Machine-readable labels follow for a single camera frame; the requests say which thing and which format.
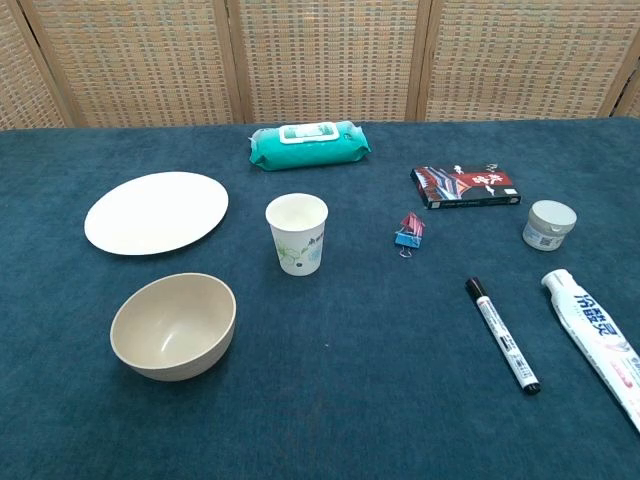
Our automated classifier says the white paper cup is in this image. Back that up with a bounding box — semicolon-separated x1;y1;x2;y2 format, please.
264;193;330;277

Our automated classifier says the beige bowl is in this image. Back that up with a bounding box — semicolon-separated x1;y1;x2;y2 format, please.
109;272;238;383

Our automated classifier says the white round plate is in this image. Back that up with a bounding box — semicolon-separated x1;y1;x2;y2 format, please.
83;171;230;257

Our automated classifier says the blue binder clip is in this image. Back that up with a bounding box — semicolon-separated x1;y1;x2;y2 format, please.
394;230;420;259

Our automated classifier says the green wet wipes pack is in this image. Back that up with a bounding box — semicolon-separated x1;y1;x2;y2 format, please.
248;120;373;172

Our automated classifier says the red binder clip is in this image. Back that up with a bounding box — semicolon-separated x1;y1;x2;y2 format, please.
403;212;427;239

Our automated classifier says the blue table cloth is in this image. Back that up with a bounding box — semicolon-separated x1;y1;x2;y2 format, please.
0;117;640;480

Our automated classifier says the black red card box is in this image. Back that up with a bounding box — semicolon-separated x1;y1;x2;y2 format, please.
410;162;523;211

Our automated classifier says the woven folding screen panel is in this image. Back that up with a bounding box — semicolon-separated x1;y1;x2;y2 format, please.
227;0;434;125
612;64;640;119
17;0;244;129
417;0;640;124
0;0;69;132

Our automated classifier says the black white marker pen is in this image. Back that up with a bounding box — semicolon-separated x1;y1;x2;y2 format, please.
465;276;542;396

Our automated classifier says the white round jar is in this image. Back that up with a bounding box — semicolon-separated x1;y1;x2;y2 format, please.
522;199;578;250

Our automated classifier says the white toothpaste tube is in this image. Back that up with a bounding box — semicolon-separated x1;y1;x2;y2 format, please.
540;268;640;434

